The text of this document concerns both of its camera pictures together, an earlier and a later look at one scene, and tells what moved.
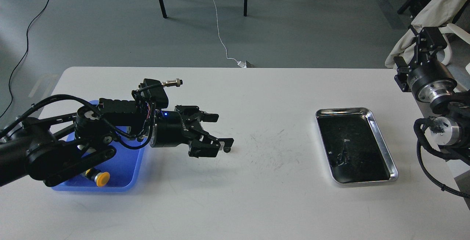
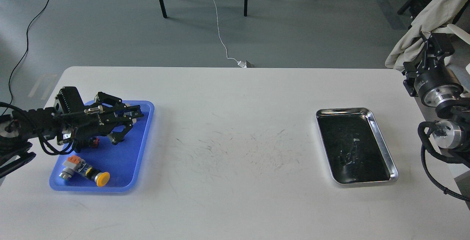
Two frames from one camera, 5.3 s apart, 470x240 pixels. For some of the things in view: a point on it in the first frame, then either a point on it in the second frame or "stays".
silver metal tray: (354, 150) stays
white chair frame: (451, 28) stays
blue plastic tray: (124, 168) stays
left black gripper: (171, 128) -> (95, 121)
